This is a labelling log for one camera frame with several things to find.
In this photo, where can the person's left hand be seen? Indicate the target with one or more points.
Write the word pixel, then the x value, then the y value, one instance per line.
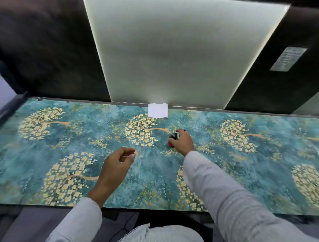
pixel 114 169

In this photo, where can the person's right hand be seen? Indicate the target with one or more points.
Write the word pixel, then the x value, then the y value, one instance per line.
pixel 185 144

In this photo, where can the black bottle cap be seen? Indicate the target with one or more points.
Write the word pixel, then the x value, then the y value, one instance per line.
pixel 173 136

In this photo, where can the person's right forearm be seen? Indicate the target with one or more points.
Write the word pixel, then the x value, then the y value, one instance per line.
pixel 224 194

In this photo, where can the person's left forearm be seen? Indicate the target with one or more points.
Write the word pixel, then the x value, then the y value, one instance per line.
pixel 79 222

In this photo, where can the person's striped shirt torso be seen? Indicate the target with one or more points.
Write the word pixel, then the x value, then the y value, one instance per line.
pixel 162 235

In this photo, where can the white paper square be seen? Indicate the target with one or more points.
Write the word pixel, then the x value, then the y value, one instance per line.
pixel 158 110

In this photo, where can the teal floral table cover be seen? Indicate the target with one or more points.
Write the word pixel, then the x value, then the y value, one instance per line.
pixel 74 139

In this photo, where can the frosted white light panel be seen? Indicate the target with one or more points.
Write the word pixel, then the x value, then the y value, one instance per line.
pixel 174 49
pixel 309 106

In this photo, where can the black wrapped metal frame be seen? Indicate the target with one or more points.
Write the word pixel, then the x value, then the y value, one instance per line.
pixel 12 106

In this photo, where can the grey wall sticker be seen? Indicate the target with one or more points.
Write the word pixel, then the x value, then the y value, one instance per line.
pixel 288 58

